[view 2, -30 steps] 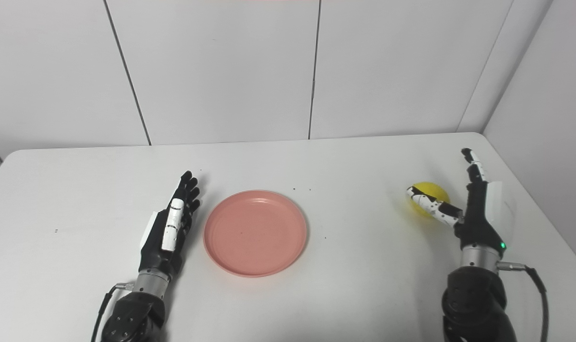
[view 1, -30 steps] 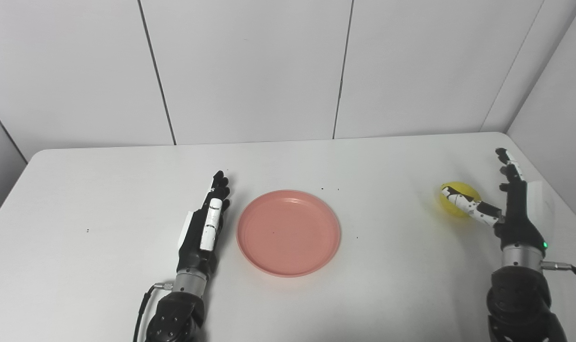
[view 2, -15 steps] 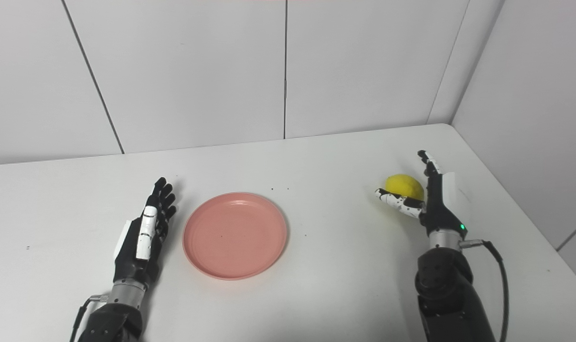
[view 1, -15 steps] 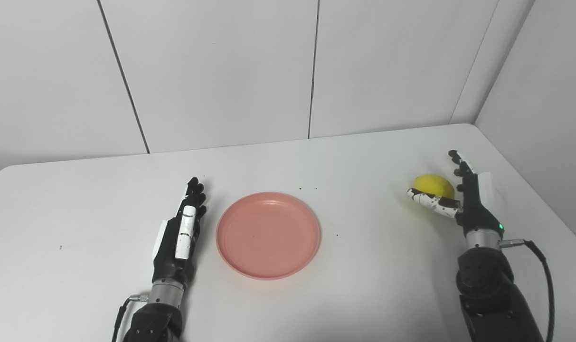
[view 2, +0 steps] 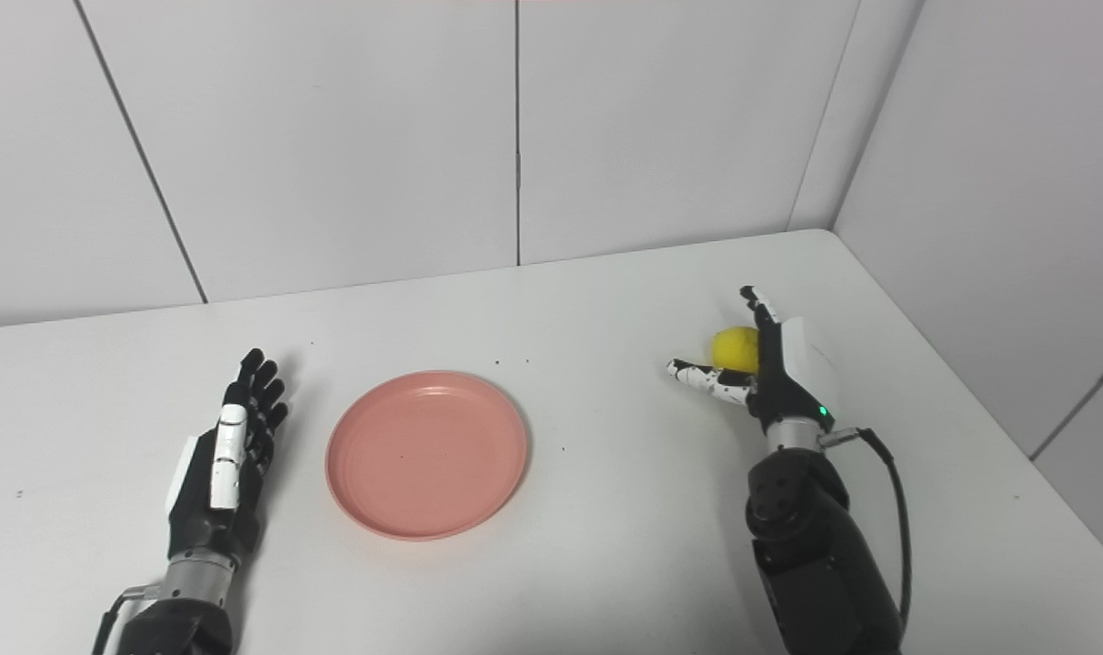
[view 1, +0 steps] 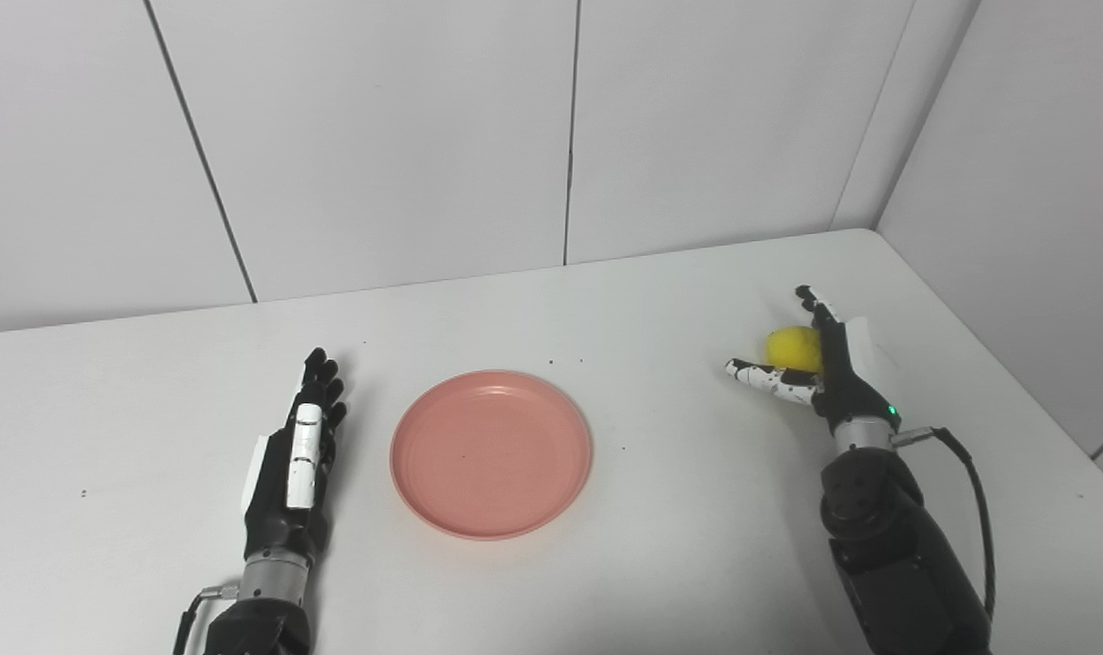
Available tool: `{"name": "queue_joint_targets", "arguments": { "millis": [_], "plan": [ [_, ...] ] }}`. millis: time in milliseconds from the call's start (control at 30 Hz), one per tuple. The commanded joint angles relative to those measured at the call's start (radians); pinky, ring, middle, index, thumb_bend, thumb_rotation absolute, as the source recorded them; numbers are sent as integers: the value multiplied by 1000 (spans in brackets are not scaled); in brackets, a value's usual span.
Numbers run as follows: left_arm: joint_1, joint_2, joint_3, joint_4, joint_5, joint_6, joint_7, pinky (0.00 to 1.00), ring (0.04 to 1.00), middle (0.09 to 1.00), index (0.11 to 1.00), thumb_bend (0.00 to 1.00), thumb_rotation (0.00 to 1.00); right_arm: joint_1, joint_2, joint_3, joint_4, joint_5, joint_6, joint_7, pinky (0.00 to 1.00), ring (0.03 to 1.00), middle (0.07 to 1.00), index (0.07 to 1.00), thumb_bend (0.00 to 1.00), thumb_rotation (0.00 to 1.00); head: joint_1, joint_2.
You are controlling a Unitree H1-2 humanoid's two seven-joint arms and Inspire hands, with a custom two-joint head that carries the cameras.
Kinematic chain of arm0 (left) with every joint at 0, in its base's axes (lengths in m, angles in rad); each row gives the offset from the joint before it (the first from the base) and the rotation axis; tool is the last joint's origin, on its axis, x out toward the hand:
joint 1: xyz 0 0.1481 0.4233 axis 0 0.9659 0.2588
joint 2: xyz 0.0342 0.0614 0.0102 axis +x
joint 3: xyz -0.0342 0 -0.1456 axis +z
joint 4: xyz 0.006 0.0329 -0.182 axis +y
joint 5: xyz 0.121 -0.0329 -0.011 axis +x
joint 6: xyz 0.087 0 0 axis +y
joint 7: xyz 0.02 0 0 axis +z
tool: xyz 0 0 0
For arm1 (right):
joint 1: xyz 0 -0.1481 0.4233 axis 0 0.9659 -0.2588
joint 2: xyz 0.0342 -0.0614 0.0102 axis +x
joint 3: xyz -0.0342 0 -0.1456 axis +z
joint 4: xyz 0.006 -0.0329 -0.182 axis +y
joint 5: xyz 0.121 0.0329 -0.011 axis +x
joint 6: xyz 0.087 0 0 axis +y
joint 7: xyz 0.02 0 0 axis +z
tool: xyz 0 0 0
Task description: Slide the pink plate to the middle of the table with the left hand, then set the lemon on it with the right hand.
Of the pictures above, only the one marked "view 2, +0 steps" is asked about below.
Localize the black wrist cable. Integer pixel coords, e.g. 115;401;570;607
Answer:
819;428;913;630
92;585;166;655

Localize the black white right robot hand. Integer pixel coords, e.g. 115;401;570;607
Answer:
667;286;837;436

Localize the yellow lemon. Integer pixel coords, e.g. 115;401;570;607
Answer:
712;327;761;374

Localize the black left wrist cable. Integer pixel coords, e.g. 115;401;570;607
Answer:
92;585;166;655

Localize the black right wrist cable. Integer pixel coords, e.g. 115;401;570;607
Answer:
819;428;913;630

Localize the pink round plate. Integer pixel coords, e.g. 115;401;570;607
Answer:
325;370;529;542

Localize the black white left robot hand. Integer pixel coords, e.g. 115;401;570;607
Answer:
165;348;290;565

